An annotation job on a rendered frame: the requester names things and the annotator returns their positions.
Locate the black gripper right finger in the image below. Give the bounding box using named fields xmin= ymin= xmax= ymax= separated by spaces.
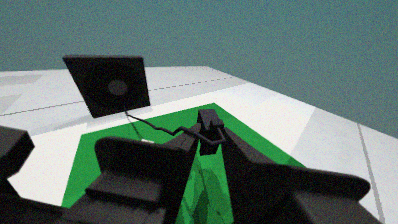
xmin=221 ymin=127 xmax=371 ymax=224

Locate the black cable with plug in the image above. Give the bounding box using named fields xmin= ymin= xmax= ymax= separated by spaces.
xmin=124 ymin=106 xmax=226 ymax=156

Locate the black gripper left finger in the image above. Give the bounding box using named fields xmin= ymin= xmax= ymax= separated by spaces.
xmin=94 ymin=132 xmax=199 ymax=224

